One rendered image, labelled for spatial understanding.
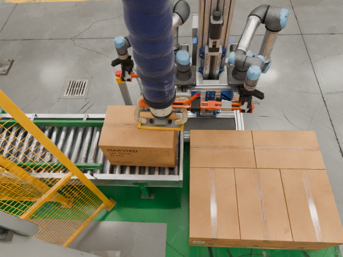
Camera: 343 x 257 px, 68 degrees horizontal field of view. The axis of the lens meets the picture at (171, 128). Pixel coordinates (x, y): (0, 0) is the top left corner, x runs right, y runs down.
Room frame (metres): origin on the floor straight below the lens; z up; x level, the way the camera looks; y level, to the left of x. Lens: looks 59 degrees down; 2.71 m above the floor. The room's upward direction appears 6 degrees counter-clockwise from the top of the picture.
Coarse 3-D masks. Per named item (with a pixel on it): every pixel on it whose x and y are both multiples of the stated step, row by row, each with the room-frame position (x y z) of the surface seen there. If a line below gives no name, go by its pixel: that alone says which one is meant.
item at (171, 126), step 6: (150, 120) 1.02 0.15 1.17; (168, 120) 1.00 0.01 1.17; (174, 120) 1.01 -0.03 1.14; (138, 126) 1.00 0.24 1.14; (144, 126) 0.99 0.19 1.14; (150, 126) 0.99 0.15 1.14; (156, 126) 0.98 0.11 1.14; (162, 126) 0.97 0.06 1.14; (168, 126) 0.97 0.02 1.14; (174, 126) 0.96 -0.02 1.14; (180, 126) 0.96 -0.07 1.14
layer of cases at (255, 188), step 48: (192, 144) 1.11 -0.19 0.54; (240, 144) 1.05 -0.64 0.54; (288, 144) 1.00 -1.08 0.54; (192, 192) 0.64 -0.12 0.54; (240, 192) 0.60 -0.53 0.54; (288, 192) 0.55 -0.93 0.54; (192, 240) 0.28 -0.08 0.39; (240, 240) 0.23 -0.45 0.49; (288, 240) 0.19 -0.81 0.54; (336, 240) 0.16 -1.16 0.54
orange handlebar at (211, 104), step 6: (174, 102) 1.10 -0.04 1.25; (180, 102) 1.09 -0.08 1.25; (204, 102) 1.06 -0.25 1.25; (210, 102) 1.05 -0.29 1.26; (216, 102) 1.05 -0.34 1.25; (234, 102) 1.04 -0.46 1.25; (204, 108) 1.02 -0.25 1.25; (210, 108) 1.01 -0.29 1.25; (216, 108) 1.01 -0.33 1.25; (234, 108) 0.99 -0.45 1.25
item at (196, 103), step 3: (195, 99) 1.09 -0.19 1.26; (198, 99) 1.09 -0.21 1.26; (201, 99) 1.08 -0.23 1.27; (192, 102) 1.07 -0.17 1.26; (195, 102) 1.07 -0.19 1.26; (198, 102) 1.06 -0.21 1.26; (201, 102) 1.05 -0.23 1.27; (192, 105) 1.05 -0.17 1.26; (195, 105) 1.04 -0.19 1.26; (198, 105) 1.04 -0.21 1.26; (201, 105) 1.03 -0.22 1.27; (189, 108) 1.03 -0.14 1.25; (192, 108) 1.02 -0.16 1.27; (195, 108) 1.01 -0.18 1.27; (198, 108) 1.01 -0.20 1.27; (201, 108) 1.01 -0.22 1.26; (189, 111) 1.03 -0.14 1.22; (192, 111) 1.02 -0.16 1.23; (195, 111) 1.01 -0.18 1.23; (198, 111) 1.01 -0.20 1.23
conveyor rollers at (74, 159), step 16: (0, 128) 1.54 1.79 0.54; (16, 128) 1.52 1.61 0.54; (48, 128) 1.47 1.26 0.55; (64, 128) 1.44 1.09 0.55; (80, 128) 1.42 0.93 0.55; (96, 128) 1.41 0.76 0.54; (0, 144) 1.34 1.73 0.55; (32, 144) 1.30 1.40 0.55; (80, 144) 1.25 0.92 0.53; (96, 144) 1.22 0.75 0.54; (48, 160) 1.11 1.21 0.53; (80, 160) 1.07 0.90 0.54; (176, 160) 0.96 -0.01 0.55
